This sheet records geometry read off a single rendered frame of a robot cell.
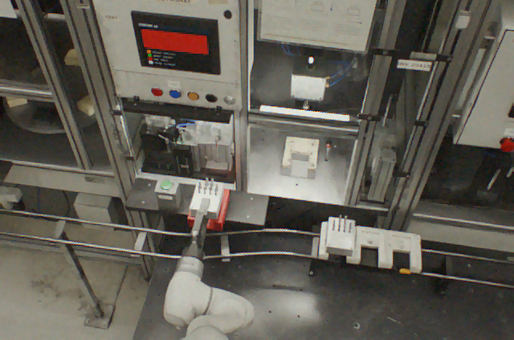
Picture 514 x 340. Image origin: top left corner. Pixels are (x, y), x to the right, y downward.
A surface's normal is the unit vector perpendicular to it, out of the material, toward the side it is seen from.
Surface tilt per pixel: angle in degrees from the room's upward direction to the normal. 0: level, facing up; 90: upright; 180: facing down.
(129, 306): 0
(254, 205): 0
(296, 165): 0
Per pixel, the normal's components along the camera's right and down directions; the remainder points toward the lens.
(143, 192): 0.00, -0.64
